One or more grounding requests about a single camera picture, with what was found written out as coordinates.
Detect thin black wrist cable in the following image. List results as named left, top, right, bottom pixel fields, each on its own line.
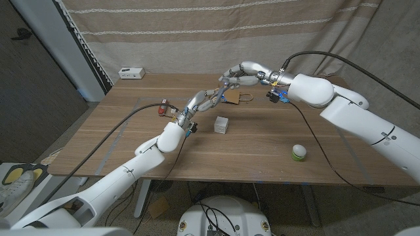
left=288, top=101, right=420, bottom=207
left=133, top=134, right=190, bottom=235

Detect white and green ball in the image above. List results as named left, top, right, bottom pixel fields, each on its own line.
left=291, top=144, right=308, bottom=162

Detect white table leg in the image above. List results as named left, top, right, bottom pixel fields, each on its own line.
left=133, top=179, right=152, bottom=219
left=301, top=184, right=321, bottom=227

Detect small red pocket tool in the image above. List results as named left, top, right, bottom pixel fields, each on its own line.
left=157, top=98, right=173, bottom=118

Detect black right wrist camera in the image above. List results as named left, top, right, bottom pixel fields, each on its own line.
left=266, top=90, right=289, bottom=104

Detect brown cardboard piece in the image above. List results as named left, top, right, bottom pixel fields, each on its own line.
left=146, top=196, right=171, bottom=220

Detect brown paper bag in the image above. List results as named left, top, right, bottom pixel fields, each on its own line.
left=224, top=88, right=255, bottom=106

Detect yellow black pad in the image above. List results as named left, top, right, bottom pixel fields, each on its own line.
left=1, top=163, right=26, bottom=186
left=31, top=165, right=49, bottom=184

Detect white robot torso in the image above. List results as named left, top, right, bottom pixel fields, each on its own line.
left=177, top=195, right=272, bottom=236

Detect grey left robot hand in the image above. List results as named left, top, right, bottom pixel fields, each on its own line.
left=175, top=87, right=228, bottom=129

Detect white sneaker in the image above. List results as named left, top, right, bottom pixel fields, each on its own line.
left=0, top=170, right=36, bottom=219

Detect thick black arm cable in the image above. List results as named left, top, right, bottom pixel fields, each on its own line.
left=281, top=50, right=420, bottom=111
left=41, top=102, right=180, bottom=206

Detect beige striped curtain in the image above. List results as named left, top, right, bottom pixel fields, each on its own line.
left=60, top=0, right=383, bottom=85

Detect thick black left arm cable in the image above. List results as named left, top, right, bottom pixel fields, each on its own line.
left=41, top=102, right=180, bottom=206

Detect black torso cables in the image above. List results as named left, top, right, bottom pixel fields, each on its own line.
left=195, top=203, right=237, bottom=236

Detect black triangle-edged trim strip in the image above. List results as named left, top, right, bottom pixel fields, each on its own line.
left=54, top=0, right=114, bottom=94

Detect white power strip box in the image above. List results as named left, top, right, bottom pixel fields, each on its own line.
left=118, top=67, right=146, bottom=80

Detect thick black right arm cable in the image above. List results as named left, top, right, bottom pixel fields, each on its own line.
left=281, top=50, right=420, bottom=111

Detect thin black left wrist cable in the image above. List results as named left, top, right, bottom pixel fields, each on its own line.
left=133, top=134, right=190, bottom=235

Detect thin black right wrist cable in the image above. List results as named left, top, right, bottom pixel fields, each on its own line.
left=288, top=101, right=420, bottom=207

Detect white cube block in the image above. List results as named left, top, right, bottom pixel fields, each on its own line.
left=213, top=115, right=229, bottom=134

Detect black door handle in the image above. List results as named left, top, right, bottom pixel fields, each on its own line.
left=10, top=28, right=33, bottom=41

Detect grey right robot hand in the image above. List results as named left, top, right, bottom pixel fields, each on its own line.
left=219, top=60, right=295, bottom=91

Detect grey yellow-handled scissors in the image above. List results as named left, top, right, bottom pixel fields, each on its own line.
left=213, top=81, right=231, bottom=106

